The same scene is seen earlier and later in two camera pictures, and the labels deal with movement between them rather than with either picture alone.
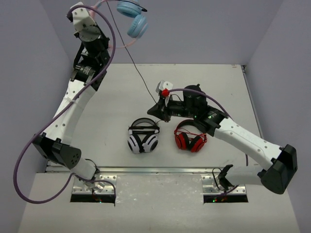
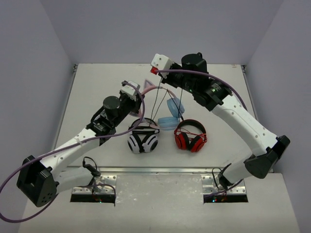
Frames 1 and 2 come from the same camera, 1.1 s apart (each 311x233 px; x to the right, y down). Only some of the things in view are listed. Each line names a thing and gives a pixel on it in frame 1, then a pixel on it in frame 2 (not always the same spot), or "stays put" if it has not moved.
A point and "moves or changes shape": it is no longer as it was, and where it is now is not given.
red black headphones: (189, 136) stays put
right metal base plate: (209, 186) stays put
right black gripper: (160, 110) -> (168, 80)
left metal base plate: (79, 187) stays put
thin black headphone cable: (131, 55) moves or changes shape
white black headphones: (143, 135) stays put
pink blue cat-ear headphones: (138, 26) -> (175, 107)
